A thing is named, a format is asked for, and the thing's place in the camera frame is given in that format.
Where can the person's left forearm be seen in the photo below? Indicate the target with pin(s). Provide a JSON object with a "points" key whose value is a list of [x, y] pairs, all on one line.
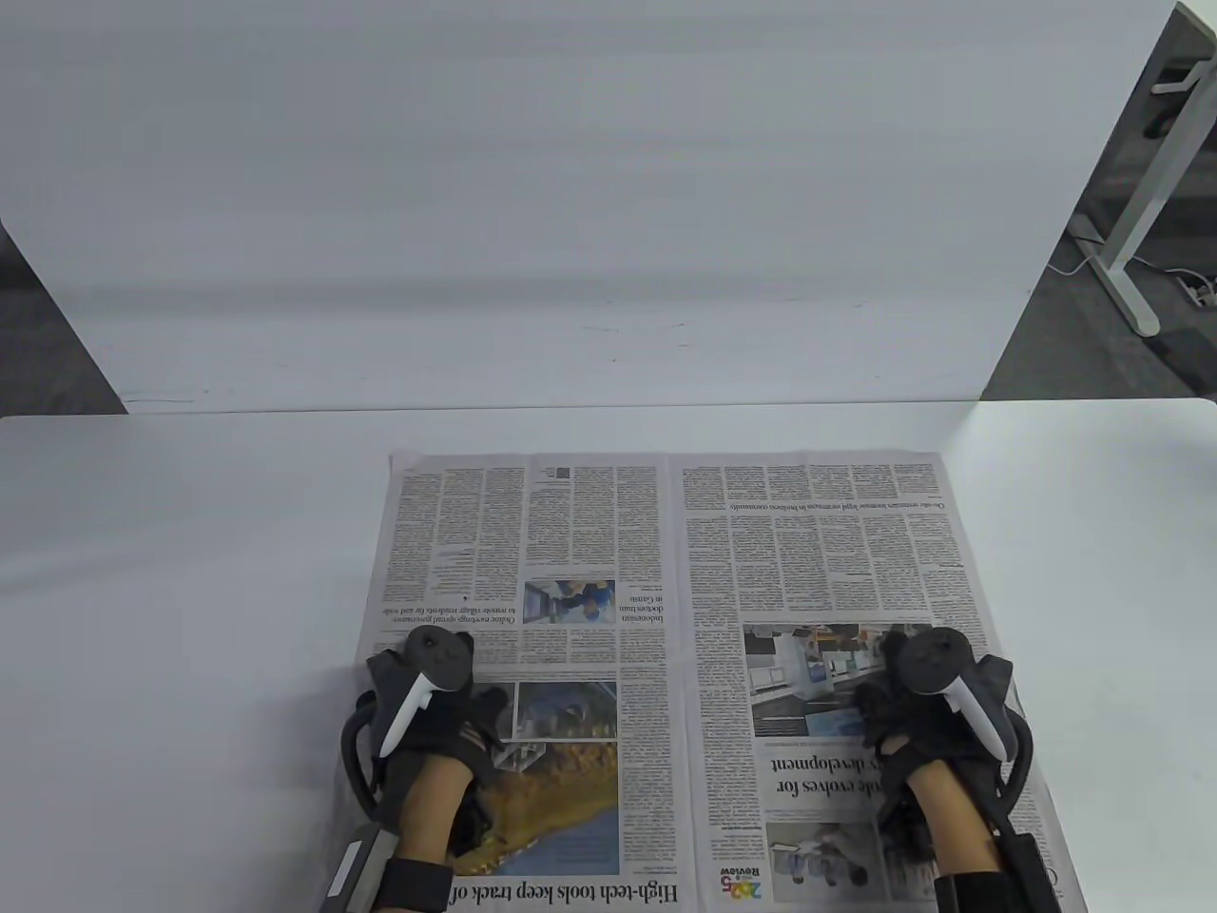
{"points": [[433, 813]]}

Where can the black and white controller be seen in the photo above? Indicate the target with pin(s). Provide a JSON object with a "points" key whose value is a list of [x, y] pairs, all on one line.
{"points": [[936, 661], [437, 656]]}

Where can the person's right hand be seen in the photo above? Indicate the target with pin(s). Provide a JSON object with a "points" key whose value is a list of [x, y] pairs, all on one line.
{"points": [[903, 728]]}

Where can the person's left hand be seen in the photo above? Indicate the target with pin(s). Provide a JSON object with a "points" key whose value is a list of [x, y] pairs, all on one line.
{"points": [[456, 728]]}

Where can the person's right forearm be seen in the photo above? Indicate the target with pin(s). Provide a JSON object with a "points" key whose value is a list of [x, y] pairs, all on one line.
{"points": [[951, 818]]}

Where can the white backdrop board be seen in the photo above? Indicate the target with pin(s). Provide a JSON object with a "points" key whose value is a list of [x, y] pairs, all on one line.
{"points": [[570, 190]]}

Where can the white desk leg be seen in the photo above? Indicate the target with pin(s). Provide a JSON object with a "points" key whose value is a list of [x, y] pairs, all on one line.
{"points": [[1150, 190]]}

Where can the printed newspaper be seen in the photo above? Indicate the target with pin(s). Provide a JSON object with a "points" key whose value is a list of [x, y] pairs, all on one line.
{"points": [[685, 571]]}

